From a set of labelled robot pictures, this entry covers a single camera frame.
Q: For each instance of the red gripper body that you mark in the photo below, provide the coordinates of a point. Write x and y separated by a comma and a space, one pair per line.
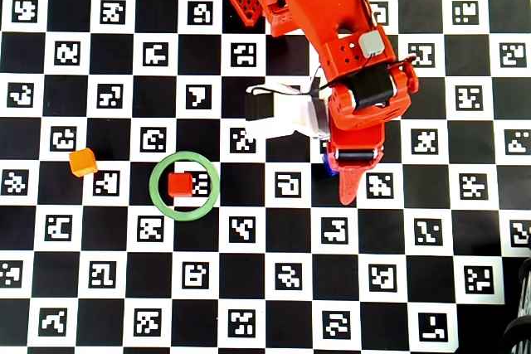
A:
356, 156

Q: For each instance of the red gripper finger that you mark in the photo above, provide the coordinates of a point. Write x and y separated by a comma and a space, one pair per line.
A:
352, 184

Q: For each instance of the blue cube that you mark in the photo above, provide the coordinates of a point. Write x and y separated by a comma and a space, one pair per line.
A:
329, 165

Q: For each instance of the red cube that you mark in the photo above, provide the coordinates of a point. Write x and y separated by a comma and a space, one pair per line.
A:
179, 184

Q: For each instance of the orange cube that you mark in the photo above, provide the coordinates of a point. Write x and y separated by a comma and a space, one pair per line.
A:
83, 162

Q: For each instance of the red robot arm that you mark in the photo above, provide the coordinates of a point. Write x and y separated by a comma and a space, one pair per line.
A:
323, 6

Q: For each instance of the black white marker board mat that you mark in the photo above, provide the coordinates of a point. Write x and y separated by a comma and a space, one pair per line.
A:
381, 229

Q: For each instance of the small grey connector box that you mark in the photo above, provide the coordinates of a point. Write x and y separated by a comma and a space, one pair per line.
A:
372, 43

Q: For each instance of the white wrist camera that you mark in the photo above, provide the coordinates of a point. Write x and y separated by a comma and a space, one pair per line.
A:
286, 117

